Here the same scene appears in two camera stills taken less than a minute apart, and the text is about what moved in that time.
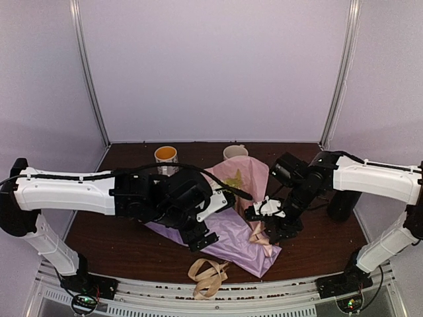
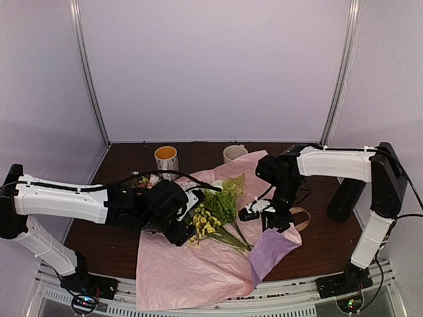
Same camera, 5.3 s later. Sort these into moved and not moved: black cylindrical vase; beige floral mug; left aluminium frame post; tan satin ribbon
Moved: tan satin ribbon
Not moved: beige floral mug; left aluminium frame post; black cylindrical vase
